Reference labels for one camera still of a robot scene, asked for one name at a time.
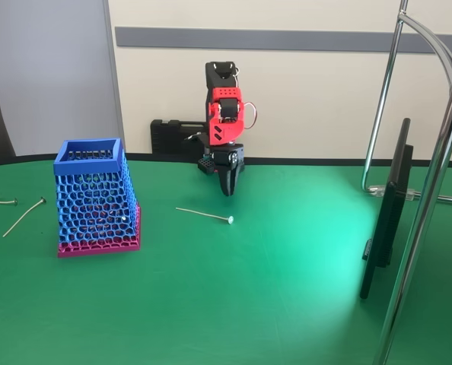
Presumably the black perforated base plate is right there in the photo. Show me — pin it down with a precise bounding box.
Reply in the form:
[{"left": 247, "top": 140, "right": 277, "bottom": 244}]
[{"left": 197, "top": 157, "right": 217, "bottom": 176}]

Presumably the grey wall rail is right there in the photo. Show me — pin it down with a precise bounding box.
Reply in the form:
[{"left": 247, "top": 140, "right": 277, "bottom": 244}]
[{"left": 114, "top": 26, "right": 452, "bottom": 55}]

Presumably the chrome tube stand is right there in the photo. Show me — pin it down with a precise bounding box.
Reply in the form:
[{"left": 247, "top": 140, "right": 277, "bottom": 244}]
[{"left": 361, "top": 0, "right": 452, "bottom": 365}]

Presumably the green table cloth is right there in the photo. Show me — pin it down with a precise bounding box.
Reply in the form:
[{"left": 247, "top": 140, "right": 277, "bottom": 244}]
[{"left": 0, "top": 151, "right": 452, "bottom": 365}]

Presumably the black plastic tool case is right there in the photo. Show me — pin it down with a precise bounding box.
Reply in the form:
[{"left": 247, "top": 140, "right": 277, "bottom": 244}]
[{"left": 150, "top": 119, "right": 212, "bottom": 166}]

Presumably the blue and pink mesh basket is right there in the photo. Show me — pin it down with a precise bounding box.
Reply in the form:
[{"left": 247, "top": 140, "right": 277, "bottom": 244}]
[{"left": 53, "top": 137, "right": 142, "bottom": 259}]

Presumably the black LED light panel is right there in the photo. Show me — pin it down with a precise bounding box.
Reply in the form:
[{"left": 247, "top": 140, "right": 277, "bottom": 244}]
[{"left": 358, "top": 117, "right": 415, "bottom": 301}]

